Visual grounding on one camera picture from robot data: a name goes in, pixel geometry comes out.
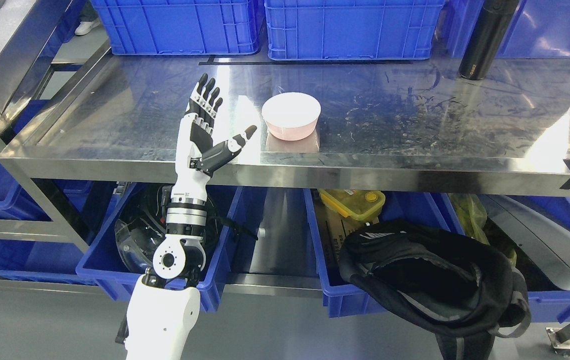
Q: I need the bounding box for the black backpack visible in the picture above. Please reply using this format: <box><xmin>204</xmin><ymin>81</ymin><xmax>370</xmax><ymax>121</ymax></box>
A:
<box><xmin>339</xmin><ymin>218</ymin><xmax>532</xmax><ymax>360</ymax></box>

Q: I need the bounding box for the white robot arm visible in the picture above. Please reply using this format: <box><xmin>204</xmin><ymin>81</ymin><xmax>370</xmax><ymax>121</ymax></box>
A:
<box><xmin>116</xmin><ymin>188</ymin><xmax>208</xmax><ymax>360</ymax></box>

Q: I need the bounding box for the blue crate top left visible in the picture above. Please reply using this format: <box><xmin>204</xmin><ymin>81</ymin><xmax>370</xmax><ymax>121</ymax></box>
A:
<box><xmin>91</xmin><ymin>0</ymin><xmax>266</xmax><ymax>56</ymax></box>

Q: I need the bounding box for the blue bin far left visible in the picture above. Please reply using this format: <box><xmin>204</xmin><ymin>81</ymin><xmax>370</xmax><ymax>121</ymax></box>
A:
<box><xmin>0</xmin><ymin>100</ymin><xmax>95</xmax><ymax>286</ymax></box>

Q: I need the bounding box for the stainless steel table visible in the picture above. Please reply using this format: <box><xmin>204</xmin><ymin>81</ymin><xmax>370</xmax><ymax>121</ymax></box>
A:
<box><xmin>0</xmin><ymin>40</ymin><xmax>570</xmax><ymax>253</ymax></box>

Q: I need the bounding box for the yellow lunch box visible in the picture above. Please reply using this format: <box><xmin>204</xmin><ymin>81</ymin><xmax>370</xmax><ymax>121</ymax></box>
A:
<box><xmin>318</xmin><ymin>189</ymin><xmax>387</xmax><ymax>223</ymax></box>

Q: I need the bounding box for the grey plastic cover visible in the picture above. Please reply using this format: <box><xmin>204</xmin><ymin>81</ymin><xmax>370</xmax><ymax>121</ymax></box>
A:
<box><xmin>479</xmin><ymin>194</ymin><xmax>570</xmax><ymax>291</ymax></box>

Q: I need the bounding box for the black helmet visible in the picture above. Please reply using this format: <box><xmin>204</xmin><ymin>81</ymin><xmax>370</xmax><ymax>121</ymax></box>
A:
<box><xmin>115</xmin><ymin>184</ymin><xmax>224</xmax><ymax>280</ymax></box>

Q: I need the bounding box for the blue bin under table middle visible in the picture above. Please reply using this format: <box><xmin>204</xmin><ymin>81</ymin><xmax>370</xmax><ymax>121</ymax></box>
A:
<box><xmin>303</xmin><ymin>189</ymin><xmax>464</xmax><ymax>318</ymax></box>

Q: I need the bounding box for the black thermos bottle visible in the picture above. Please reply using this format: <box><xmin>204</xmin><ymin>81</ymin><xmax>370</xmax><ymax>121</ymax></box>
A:
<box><xmin>458</xmin><ymin>0</ymin><xmax>520</xmax><ymax>81</ymax></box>

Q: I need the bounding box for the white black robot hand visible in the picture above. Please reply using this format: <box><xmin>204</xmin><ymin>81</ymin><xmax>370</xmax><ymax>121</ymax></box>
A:
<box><xmin>171</xmin><ymin>73</ymin><xmax>257</xmax><ymax>202</ymax></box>

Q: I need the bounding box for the blue bin under table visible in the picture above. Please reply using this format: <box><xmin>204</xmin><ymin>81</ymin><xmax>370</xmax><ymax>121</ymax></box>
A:
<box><xmin>75</xmin><ymin>183</ymin><xmax>253</xmax><ymax>313</ymax></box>
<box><xmin>303</xmin><ymin>189</ymin><xmax>464</xmax><ymax>318</ymax></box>

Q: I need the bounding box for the blue crate top right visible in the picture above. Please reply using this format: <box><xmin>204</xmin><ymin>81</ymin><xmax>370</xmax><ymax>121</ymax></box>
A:
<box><xmin>440</xmin><ymin>0</ymin><xmax>570</xmax><ymax>59</ymax></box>

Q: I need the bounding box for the yellow plastic bag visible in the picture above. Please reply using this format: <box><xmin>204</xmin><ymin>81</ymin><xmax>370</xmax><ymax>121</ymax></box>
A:
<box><xmin>448</xmin><ymin>193</ymin><xmax>517</xmax><ymax>266</ymax></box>

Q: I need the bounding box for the blue crate top middle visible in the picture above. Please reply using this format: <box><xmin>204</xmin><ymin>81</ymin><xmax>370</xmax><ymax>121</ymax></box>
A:
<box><xmin>264</xmin><ymin>0</ymin><xmax>445</xmax><ymax>61</ymax></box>

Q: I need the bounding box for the blue bin under table left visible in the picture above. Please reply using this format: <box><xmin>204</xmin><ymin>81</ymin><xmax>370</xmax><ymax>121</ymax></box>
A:
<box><xmin>75</xmin><ymin>183</ymin><xmax>253</xmax><ymax>313</ymax></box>

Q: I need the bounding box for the pink ikea bowl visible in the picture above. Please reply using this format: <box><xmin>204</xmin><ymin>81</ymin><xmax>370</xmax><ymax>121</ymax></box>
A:
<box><xmin>260</xmin><ymin>92</ymin><xmax>322</xmax><ymax>141</ymax></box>

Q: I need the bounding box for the blue crate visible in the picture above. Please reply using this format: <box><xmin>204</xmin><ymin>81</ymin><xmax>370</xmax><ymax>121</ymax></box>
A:
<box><xmin>264</xmin><ymin>0</ymin><xmax>445</xmax><ymax>61</ymax></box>
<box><xmin>91</xmin><ymin>0</ymin><xmax>266</xmax><ymax>56</ymax></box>
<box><xmin>440</xmin><ymin>0</ymin><xmax>570</xmax><ymax>59</ymax></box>

